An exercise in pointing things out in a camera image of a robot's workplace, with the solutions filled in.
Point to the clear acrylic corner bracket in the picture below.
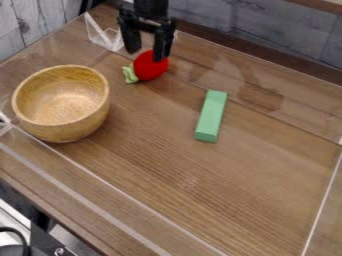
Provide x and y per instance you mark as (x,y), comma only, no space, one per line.
(105,38)

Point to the red plush strawberry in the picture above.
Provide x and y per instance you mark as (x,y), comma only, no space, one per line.
(144,69)

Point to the black metal bracket with screw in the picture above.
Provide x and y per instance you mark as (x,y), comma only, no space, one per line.
(44,245)

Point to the clear acrylic table barrier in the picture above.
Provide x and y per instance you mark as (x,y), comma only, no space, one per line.
(140,189)

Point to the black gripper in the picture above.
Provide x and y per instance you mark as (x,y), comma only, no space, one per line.
(145,15)

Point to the green rectangular block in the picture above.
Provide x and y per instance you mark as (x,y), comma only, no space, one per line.
(209,118)

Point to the wooden bowl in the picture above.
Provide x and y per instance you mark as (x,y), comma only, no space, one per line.
(61,103)

